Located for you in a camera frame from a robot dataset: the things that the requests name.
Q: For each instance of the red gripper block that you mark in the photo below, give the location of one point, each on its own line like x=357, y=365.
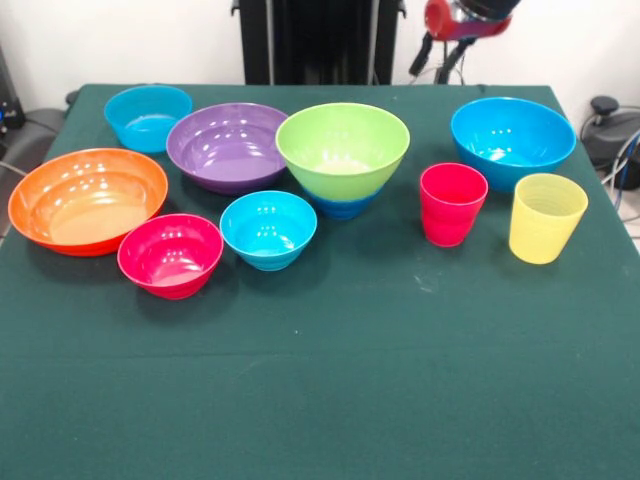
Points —
x=440, y=22

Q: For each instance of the green bowl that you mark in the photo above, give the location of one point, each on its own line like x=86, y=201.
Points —
x=342, y=145

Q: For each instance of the large blue bowl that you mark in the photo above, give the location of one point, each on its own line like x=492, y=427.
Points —
x=512, y=135

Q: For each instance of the pink cup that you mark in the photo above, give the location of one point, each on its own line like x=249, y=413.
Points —
x=452, y=215

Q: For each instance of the small dark blue bowl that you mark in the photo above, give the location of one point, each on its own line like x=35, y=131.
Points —
x=342, y=207

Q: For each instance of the grey round floor base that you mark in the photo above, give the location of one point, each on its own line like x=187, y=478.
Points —
x=615, y=130
x=35, y=125

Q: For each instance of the yellow cup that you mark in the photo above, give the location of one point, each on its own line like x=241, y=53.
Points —
x=547, y=225

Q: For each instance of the purple bowl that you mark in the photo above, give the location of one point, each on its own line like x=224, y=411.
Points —
x=225, y=150

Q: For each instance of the small cyan bowl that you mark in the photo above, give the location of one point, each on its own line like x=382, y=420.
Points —
x=268, y=230

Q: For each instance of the translucent blue bowl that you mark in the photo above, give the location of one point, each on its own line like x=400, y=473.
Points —
x=142, y=117

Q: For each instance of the pink bowl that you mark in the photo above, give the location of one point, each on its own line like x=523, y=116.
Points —
x=170, y=255

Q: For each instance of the dark green table cloth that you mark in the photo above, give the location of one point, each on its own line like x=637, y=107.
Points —
x=320, y=375

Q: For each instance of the orange bowl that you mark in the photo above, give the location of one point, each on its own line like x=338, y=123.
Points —
x=85, y=200

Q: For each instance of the dark equipment unit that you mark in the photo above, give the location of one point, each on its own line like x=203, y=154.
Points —
x=9, y=110

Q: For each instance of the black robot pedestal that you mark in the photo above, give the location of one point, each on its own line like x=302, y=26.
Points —
x=320, y=40

